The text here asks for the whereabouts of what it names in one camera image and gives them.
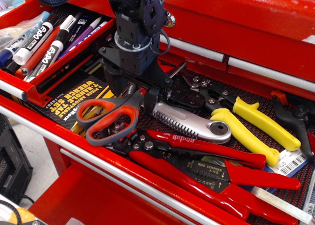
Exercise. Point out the yellow sponge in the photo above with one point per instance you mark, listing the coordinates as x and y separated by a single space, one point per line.
25 215

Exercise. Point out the black orange pliers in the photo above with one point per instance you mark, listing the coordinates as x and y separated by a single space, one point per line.
296 113

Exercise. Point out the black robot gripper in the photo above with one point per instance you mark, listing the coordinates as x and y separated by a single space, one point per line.
119 61

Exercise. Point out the white black Expo marker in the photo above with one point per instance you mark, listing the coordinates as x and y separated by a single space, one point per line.
26 52

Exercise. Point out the white barcode label card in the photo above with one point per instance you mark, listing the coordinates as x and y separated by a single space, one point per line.
289 163

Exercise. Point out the red upper pen drawer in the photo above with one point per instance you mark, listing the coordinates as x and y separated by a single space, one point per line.
57 66

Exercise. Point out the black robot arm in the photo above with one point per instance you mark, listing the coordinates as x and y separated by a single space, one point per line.
139 24

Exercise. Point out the red tool chest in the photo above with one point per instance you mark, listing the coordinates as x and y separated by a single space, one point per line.
99 187

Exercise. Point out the red black crimping pliers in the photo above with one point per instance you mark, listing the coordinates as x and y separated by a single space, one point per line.
173 88

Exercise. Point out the red marker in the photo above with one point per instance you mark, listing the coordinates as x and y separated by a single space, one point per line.
36 58

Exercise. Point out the purple pen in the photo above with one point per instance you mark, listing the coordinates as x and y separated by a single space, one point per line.
86 32

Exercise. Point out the orange grey handled scissors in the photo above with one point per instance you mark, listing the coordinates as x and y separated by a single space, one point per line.
115 107

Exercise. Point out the red flat wire stripper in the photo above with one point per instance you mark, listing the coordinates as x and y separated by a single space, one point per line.
227 185

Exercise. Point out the silver chest lock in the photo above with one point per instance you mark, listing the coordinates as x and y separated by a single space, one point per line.
171 21

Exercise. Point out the black yellow tap wrench box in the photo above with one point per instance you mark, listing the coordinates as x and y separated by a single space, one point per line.
68 95

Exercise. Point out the red automatic wire stripper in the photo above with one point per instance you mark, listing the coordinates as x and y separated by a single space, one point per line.
146 146

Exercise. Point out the blue Expo marker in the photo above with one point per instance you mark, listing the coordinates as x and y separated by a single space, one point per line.
14 38

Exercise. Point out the black electronic box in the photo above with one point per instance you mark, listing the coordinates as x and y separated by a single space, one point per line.
15 168

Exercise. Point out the silver folding saw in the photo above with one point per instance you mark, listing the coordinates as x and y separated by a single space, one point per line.
191 124

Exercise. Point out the clear plastic tube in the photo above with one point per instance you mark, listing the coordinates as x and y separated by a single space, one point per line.
283 206

